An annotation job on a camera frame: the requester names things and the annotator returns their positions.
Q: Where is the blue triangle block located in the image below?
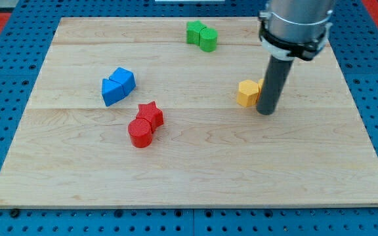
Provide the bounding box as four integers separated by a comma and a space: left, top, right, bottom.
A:
102, 79, 125, 106

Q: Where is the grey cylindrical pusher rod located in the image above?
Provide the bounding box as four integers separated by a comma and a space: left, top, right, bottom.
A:
257, 56, 293, 115

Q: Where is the red cylinder block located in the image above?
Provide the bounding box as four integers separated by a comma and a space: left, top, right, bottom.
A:
128, 118, 152, 148

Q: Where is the light wooden board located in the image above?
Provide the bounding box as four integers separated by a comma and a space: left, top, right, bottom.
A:
0, 17, 378, 209

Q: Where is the green cylinder block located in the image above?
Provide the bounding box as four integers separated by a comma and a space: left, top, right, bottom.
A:
199, 28, 218, 52

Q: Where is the red star block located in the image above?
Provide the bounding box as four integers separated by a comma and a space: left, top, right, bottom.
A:
136, 101, 164, 133

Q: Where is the green square block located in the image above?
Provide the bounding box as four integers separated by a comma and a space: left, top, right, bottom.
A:
186, 20, 207, 45

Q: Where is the blue pentagon block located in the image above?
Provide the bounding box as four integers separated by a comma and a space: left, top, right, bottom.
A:
109, 68, 136, 96

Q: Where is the yellow hexagon block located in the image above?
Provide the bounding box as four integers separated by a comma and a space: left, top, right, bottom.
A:
236, 80, 260, 107

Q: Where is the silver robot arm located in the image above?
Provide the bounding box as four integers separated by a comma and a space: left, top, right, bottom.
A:
259, 0, 335, 61

